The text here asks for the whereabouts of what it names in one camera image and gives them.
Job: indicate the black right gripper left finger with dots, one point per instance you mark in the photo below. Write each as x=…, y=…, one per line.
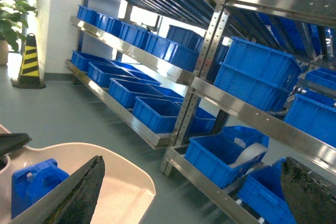
x=72, y=201

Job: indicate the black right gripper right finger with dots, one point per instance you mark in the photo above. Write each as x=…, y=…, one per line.
x=310, y=197

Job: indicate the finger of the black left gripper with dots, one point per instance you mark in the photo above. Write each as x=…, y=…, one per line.
x=13, y=141

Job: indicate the blue plastic part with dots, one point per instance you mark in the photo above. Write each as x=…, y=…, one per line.
x=32, y=183

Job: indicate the beige plastic scoop tray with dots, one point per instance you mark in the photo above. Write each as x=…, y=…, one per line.
x=126, y=193

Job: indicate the stacked blue crate middle shelf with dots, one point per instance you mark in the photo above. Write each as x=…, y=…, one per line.
x=258, y=75

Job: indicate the steel shelf rack left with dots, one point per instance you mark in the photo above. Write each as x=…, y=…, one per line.
x=208, y=14

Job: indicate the steel shelf rack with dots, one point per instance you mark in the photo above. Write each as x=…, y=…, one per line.
x=208, y=14
x=295, y=27

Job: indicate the steel shelf rack right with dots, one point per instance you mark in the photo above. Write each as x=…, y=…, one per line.
x=295, y=27

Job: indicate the blue bin bottom right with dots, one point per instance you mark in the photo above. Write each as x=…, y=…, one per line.
x=262, y=191

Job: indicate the yellow black traffic cone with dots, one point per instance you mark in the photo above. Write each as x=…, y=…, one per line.
x=29, y=74

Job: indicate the blue bin with white roll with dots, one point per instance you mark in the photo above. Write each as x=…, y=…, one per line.
x=215, y=155

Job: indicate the blue bin lower front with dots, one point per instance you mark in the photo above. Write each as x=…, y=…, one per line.
x=158, y=115

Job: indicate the potted green plant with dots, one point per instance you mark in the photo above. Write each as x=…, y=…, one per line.
x=13, y=24

